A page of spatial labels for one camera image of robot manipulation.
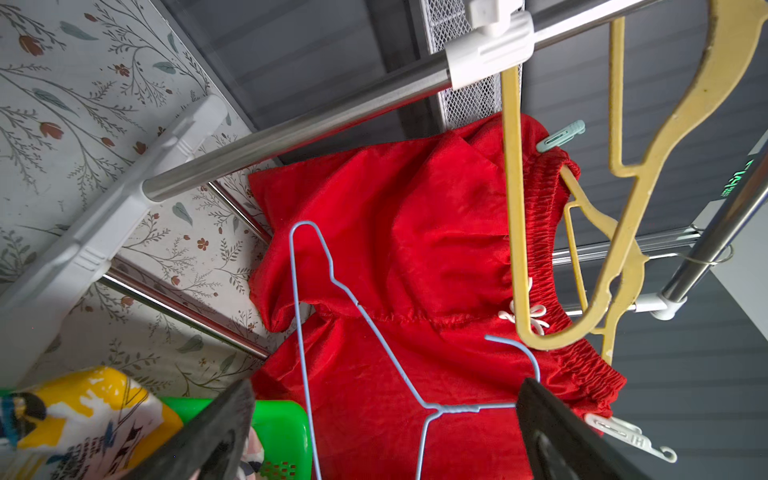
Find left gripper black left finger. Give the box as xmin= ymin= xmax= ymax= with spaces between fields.
xmin=124 ymin=380 xmax=255 ymax=479

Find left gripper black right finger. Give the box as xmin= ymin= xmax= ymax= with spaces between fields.
xmin=516 ymin=378 xmax=647 ymax=479

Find blue yellow white printed shorts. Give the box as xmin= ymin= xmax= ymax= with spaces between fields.
xmin=1 ymin=366 xmax=183 ymax=479

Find light blue wire hanger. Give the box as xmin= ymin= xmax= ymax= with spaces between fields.
xmin=288 ymin=220 xmax=518 ymax=479

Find red shorts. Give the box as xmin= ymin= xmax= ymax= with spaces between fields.
xmin=249 ymin=115 xmax=625 ymax=479

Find yellow hanger of printed shorts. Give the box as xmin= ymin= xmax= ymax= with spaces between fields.
xmin=523 ymin=1 xmax=767 ymax=350

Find white clothespin on red shorts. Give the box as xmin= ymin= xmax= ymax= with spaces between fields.
xmin=584 ymin=413 xmax=678 ymax=464

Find yellow hanger of red shorts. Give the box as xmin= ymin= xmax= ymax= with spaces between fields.
xmin=560 ymin=167 xmax=649 ymax=365

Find green plastic basket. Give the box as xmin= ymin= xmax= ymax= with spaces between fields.
xmin=162 ymin=397 xmax=312 ymax=479

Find steel clothes rack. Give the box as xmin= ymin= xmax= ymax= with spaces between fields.
xmin=0 ymin=0 xmax=768 ymax=373

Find green clothespin on rack top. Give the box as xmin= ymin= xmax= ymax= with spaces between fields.
xmin=536 ymin=120 xmax=586 ymax=153

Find white wire mesh basket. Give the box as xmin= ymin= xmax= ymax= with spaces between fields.
xmin=420 ymin=0 xmax=534 ymax=130

